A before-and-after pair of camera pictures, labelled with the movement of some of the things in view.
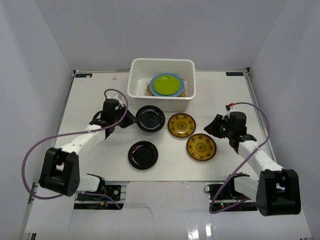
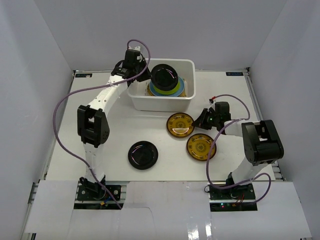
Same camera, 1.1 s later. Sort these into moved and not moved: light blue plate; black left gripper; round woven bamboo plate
Moved: black left gripper
Not moved: light blue plate; round woven bamboo plate
